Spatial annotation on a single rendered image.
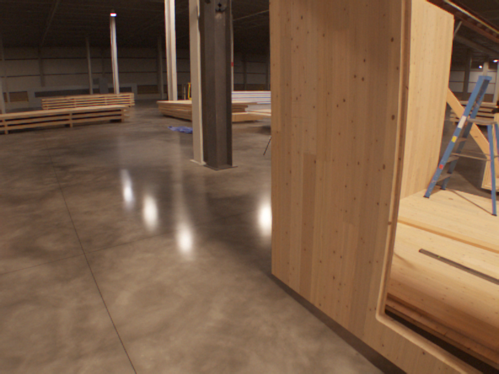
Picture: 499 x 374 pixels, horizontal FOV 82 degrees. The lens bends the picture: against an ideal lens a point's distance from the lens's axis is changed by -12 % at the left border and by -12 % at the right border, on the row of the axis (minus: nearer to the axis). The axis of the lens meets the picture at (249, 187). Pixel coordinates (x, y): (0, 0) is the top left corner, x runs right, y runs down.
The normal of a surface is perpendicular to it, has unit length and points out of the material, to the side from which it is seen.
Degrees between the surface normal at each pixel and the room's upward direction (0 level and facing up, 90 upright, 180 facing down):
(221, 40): 90
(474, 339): 90
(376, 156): 90
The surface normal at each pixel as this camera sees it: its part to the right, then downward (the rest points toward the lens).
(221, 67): 0.60, 0.24
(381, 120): -0.86, 0.15
